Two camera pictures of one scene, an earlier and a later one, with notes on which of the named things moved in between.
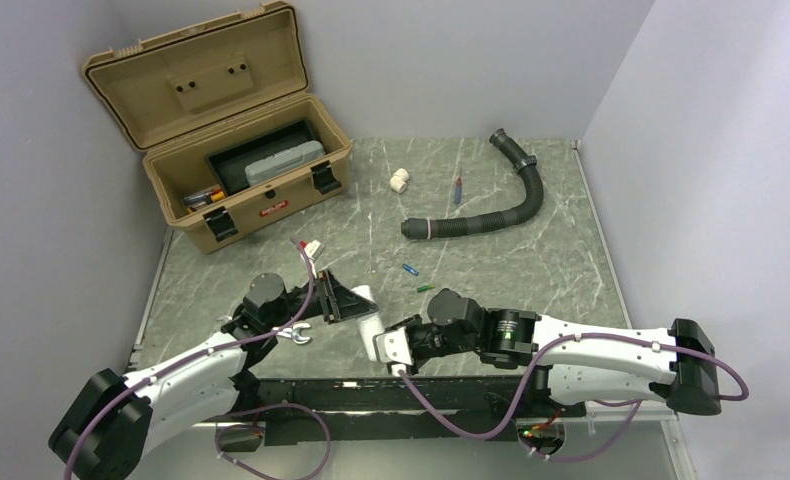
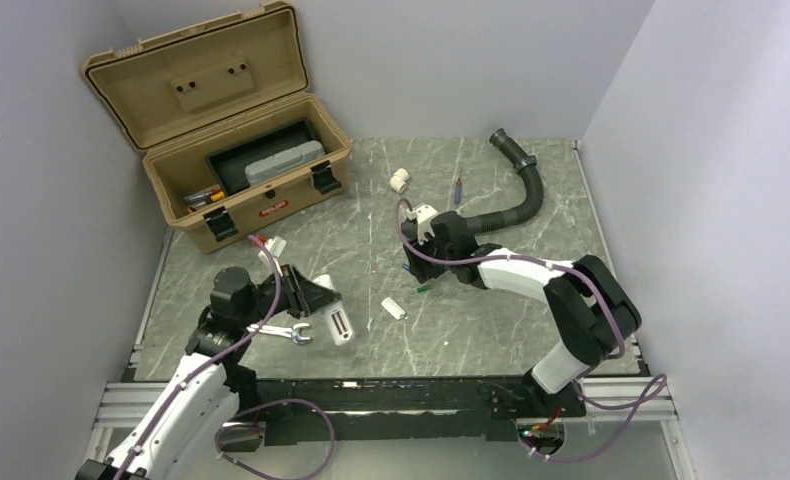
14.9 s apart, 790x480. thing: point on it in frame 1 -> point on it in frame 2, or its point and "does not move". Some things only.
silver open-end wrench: (294, 332) does not move
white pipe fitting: (399, 179) does not move
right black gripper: (415, 320) -> (421, 268)
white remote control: (370, 324) -> (336, 314)
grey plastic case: (289, 159) does not move
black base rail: (425, 411) does not move
